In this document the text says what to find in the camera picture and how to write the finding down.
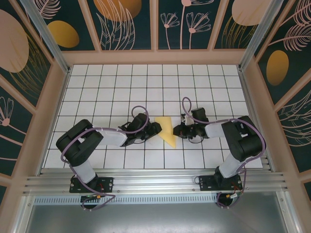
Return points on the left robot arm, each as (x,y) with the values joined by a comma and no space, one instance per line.
(77,143)

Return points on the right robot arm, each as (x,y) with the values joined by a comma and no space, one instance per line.
(245,143)

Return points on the grey metal base panel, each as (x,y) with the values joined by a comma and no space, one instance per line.
(155,218)

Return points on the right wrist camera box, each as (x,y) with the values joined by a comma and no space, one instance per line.
(186,119)

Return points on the long aluminium mounting rail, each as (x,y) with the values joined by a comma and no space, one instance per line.
(155,179)

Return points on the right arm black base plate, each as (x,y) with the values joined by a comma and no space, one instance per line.
(206,183)

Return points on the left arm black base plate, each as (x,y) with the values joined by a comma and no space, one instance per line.
(107,182)

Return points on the aluminium corner post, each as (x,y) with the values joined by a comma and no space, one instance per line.
(48,41)
(255,36)

